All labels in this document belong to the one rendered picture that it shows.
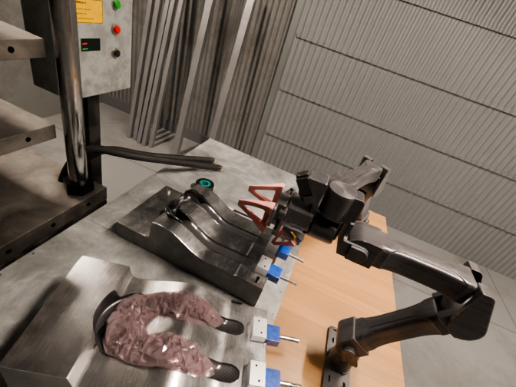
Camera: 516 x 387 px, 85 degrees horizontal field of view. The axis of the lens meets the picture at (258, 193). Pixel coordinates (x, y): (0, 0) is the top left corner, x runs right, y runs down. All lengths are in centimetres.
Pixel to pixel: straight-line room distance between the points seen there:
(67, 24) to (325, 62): 213
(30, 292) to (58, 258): 11
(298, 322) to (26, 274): 76
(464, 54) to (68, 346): 282
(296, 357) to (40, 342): 59
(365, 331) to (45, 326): 69
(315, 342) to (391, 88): 225
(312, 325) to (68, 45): 105
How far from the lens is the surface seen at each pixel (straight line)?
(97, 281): 79
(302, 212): 56
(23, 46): 102
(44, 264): 99
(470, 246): 355
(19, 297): 94
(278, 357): 87
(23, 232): 111
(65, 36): 100
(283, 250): 95
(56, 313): 76
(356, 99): 278
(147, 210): 104
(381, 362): 102
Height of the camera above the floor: 154
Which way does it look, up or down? 34 degrees down
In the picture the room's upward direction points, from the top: 19 degrees clockwise
